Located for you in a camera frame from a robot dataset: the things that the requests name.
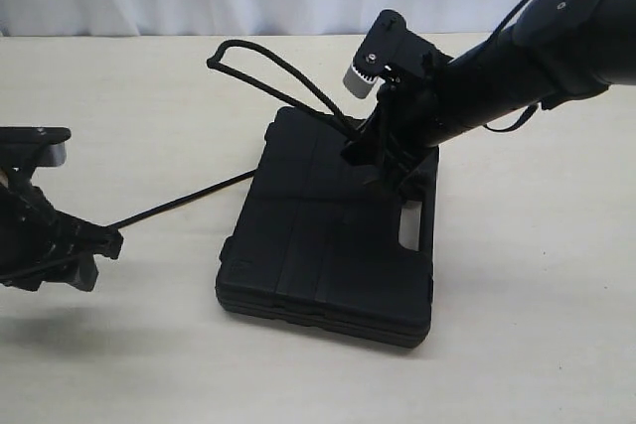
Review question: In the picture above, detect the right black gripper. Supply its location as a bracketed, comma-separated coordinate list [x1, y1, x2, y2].
[341, 54, 447, 196]

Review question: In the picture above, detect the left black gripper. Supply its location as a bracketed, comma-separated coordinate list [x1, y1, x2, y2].
[1, 165, 123, 292]

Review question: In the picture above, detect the black braided rope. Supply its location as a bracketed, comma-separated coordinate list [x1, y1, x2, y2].
[106, 39, 379, 234]

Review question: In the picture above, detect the black plastic carry case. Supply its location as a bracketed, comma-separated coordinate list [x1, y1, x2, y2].
[215, 107, 439, 349]

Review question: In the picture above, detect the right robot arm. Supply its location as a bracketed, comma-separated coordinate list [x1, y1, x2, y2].
[342, 0, 635, 193]

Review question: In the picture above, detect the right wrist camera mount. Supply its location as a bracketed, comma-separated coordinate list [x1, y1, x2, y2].
[343, 9, 443, 99]

